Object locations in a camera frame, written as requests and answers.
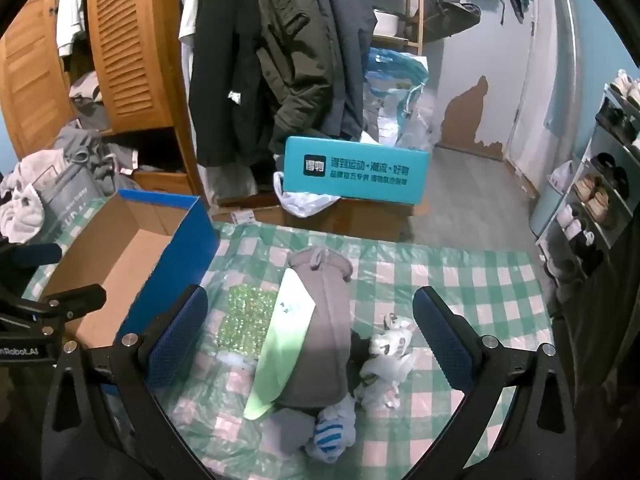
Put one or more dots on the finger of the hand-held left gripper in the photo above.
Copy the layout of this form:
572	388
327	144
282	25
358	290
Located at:
35	255
75	299

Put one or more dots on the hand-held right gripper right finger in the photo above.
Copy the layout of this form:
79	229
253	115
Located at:
445	335

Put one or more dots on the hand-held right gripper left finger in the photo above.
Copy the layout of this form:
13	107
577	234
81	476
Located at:
177	335

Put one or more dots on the white socks bundle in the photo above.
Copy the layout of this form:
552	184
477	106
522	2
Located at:
385	370

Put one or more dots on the blue cardboard box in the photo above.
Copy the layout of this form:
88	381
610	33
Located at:
190	245

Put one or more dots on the white and green packet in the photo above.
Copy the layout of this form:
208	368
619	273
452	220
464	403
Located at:
285	350

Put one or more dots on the grey sweatpants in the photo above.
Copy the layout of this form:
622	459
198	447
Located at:
325	320

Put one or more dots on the grey sock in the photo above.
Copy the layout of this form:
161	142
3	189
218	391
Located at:
290	430

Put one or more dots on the blue striped white sock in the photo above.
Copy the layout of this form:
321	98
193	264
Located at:
327	435

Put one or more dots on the black soft socks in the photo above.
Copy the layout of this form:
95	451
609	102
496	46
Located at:
357	352

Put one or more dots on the white fluffy garment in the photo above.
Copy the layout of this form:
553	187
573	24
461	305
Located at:
20	205

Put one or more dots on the green checked tablecloth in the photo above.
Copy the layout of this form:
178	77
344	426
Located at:
450	270

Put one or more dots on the grey paper shopping bag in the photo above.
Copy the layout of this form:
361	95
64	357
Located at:
70	200

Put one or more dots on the green sequin pad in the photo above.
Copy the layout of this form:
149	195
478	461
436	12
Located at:
245	315

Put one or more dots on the grey clothes pile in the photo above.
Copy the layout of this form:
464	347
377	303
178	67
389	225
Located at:
85	150

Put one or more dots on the brown cardboard box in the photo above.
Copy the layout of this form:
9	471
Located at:
360	217

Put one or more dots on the black shoes pair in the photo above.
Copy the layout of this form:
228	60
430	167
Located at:
586	252
610	167
617	122

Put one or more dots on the light blue cabinet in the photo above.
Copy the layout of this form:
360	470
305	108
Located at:
550	205

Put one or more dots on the white shoes pair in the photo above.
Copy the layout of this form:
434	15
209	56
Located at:
572	222
627	87

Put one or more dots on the white plastic bag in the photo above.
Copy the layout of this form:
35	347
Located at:
305	205

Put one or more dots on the teal printed box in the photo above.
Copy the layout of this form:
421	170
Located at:
350	170

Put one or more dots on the brown shoes pair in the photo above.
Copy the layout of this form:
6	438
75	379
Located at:
595	197

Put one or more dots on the shoe rack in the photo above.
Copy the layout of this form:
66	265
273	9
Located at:
617	210

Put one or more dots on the wooden louvred wardrobe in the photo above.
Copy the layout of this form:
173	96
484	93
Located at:
130	50

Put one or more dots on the clear plastic bag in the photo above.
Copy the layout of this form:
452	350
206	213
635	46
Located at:
400	110

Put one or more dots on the white garment on wardrobe door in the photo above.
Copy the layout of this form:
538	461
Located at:
67	20

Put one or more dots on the black hanging jacket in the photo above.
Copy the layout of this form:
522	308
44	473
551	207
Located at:
225	60

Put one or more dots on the white hanging shirt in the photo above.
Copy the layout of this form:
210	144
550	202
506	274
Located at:
190	10

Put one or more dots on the olive green hanging jacket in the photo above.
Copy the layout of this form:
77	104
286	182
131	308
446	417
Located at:
290	60

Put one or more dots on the blue-grey hanging jacket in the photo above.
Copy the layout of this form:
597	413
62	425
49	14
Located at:
345	35

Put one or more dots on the white pot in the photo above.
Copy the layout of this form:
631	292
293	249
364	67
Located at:
386	22

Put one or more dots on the wooden shelf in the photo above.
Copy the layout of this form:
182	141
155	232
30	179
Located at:
415	0

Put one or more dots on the olive garment on wall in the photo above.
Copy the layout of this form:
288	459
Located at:
450	10

